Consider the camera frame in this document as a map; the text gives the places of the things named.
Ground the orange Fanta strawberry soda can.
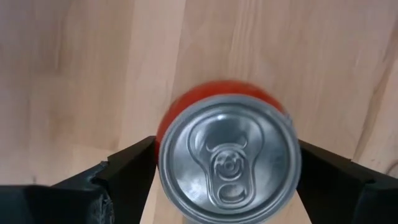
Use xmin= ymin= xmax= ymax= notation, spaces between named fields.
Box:
xmin=155 ymin=80 xmax=302 ymax=224

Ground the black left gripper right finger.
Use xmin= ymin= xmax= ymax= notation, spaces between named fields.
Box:
xmin=297 ymin=139 xmax=398 ymax=224

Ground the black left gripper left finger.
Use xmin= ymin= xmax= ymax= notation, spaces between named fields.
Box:
xmin=0 ymin=136 xmax=158 ymax=224

